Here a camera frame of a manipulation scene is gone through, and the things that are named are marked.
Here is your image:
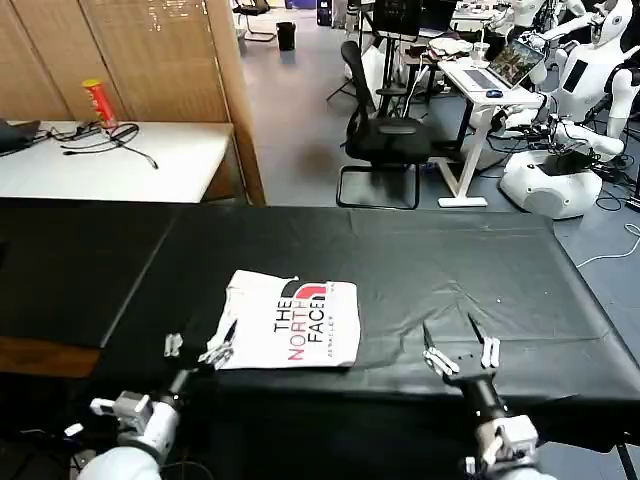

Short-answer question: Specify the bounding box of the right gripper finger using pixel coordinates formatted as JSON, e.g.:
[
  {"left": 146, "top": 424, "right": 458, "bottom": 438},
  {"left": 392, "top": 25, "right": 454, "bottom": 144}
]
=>
[
  {"left": 422, "top": 319, "right": 460, "bottom": 378},
  {"left": 467, "top": 312, "right": 502, "bottom": 370}
]

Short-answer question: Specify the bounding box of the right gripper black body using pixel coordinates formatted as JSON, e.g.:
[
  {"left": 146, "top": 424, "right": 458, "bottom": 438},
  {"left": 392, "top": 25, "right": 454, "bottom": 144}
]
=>
[{"left": 441, "top": 348, "right": 509, "bottom": 427}]

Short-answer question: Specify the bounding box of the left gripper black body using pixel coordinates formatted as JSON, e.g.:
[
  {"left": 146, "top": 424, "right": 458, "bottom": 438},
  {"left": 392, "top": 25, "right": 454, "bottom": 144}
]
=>
[{"left": 160, "top": 349, "right": 218, "bottom": 404}]

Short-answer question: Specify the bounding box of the white t-shirt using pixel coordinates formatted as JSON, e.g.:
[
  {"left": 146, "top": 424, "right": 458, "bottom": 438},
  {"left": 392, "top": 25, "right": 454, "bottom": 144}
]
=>
[{"left": 207, "top": 269, "right": 362, "bottom": 371}]

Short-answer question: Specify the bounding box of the black table cover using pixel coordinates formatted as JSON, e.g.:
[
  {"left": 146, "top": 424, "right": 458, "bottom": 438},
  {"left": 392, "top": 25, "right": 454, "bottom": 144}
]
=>
[{"left": 0, "top": 203, "right": 640, "bottom": 451}]

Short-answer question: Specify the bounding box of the brown wooden board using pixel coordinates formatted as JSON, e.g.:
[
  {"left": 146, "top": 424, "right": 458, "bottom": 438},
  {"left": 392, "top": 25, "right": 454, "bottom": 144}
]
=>
[{"left": 0, "top": 334, "right": 102, "bottom": 378}]

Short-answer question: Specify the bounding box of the white side table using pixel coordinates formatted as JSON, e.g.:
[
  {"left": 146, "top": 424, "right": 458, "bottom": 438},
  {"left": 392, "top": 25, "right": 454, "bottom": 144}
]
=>
[{"left": 0, "top": 119, "right": 236, "bottom": 204}]

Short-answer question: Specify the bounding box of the black office chair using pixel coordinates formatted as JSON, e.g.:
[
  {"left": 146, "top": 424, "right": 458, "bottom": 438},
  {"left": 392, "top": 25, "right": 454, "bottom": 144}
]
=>
[{"left": 335, "top": 40, "right": 437, "bottom": 211}]

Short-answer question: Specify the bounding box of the red snack can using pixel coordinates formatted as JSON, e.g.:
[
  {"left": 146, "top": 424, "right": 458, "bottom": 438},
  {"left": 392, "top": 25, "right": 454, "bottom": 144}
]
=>
[{"left": 81, "top": 78, "right": 121, "bottom": 131}]

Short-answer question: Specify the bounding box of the black flat pouch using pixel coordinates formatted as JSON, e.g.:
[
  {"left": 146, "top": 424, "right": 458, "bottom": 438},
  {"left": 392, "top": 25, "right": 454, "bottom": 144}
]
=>
[{"left": 0, "top": 119, "right": 45, "bottom": 155}]

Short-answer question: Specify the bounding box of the white standing desk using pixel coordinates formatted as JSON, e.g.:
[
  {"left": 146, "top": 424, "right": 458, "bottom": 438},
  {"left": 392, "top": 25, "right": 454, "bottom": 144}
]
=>
[{"left": 435, "top": 58, "right": 547, "bottom": 209}]

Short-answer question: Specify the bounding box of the open silver laptop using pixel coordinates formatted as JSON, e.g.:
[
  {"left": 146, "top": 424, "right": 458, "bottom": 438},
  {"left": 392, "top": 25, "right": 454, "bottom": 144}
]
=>
[{"left": 462, "top": 38, "right": 546, "bottom": 93}]

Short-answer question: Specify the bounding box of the white humanoid robot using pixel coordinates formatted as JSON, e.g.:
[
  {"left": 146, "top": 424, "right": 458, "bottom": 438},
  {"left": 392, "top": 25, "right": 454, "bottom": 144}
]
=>
[{"left": 527, "top": 0, "right": 640, "bottom": 156}]

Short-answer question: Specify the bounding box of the white cup with straw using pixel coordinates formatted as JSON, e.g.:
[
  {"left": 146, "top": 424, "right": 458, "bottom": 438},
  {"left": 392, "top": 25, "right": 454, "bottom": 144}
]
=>
[{"left": 471, "top": 28, "right": 492, "bottom": 69}]

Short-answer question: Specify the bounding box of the pile of clothes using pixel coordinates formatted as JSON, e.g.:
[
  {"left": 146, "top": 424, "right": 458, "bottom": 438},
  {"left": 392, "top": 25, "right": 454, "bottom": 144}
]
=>
[{"left": 428, "top": 36, "right": 474, "bottom": 59}]

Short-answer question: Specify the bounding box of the black waste bin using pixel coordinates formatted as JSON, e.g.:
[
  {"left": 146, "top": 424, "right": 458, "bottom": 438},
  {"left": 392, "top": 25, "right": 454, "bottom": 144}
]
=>
[{"left": 275, "top": 21, "right": 298, "bottom": 52}]

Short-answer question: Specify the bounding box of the black cantilever chair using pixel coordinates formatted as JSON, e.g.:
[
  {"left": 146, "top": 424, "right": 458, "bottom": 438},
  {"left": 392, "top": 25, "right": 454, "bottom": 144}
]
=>
[{"left": 232, "top": 0, "right": 277, "bottom": 44}]

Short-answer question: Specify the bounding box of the black monitor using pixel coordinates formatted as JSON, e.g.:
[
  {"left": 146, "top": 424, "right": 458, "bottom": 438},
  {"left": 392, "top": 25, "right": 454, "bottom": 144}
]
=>
[{"left": 372, "top": 0, "right": 424, "bottom": 38}]

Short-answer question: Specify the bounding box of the white floor cable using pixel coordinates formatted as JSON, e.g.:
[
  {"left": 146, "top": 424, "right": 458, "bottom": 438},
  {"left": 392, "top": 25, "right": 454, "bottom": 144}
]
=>
[{"left": 576, "top": 221, "right": 640, "bottom": 270}]

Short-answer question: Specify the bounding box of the black cable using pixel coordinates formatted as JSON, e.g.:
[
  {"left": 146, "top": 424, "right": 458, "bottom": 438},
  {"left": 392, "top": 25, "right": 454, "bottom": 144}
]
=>
[{"left": 59, "top": 122, "right": 160, "bottom": 171}]

